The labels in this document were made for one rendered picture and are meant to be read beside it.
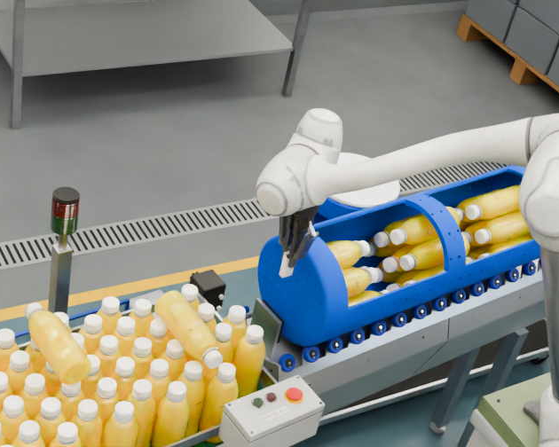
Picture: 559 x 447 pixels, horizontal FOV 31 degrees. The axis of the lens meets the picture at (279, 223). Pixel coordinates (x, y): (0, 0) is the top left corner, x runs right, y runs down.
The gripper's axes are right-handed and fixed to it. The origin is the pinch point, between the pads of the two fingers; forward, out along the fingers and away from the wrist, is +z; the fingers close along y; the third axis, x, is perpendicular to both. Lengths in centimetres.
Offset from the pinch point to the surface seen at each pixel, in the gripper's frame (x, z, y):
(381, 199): 60, 17, -28
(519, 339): 103, 60, 8
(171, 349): -33.6, 9.8, 4.9
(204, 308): -19.6, 9.8, -3.6
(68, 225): -39, 2, -34
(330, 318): 5.4, 9.0, 12.7
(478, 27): 351, 107, -238
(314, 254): 5.8, -2.4, 2.0
